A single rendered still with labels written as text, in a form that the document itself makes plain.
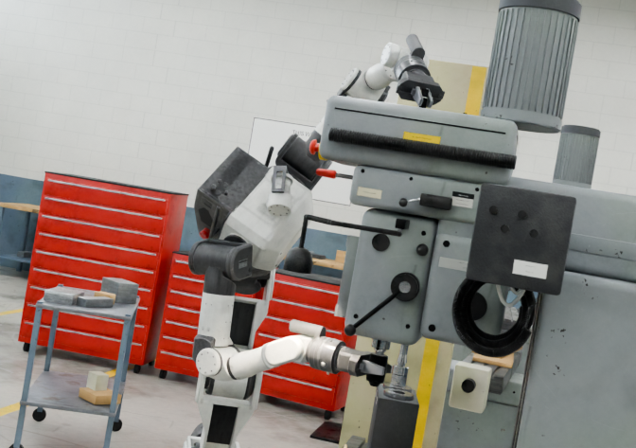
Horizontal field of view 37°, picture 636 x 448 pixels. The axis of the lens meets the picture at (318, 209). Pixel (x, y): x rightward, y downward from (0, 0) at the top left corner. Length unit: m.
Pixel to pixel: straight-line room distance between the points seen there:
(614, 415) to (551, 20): 0.92
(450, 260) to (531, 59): 0.52
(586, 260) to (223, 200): 1.04
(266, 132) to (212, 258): 9.28
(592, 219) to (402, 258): 0.46
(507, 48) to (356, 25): 9.51
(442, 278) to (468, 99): 1.96
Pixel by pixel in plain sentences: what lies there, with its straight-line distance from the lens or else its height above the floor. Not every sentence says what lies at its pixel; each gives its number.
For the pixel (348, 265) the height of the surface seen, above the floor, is 1.47.
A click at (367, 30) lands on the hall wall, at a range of 11.82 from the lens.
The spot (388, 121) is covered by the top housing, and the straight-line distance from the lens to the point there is 2.32.
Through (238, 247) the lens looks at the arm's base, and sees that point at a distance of 2.65.
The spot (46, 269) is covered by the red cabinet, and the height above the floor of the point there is 0.69.
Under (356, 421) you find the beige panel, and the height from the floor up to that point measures 0.68.
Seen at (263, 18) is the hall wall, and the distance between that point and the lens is 12.14.
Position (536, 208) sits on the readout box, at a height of 1.69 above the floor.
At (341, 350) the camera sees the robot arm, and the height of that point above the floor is 1.25.
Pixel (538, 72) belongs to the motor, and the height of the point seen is 2.01.
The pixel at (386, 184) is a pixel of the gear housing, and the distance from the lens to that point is 2.32.
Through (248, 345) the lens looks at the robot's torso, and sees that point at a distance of 3.12.
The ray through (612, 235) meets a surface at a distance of 2.31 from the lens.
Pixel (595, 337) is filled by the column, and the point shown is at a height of 1.43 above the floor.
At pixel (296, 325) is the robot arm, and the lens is 2.54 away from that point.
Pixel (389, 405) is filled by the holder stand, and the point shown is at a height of 1.07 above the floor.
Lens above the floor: 1.64
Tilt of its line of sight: 1 degrees down
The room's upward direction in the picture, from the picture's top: 10 degrees clockwise
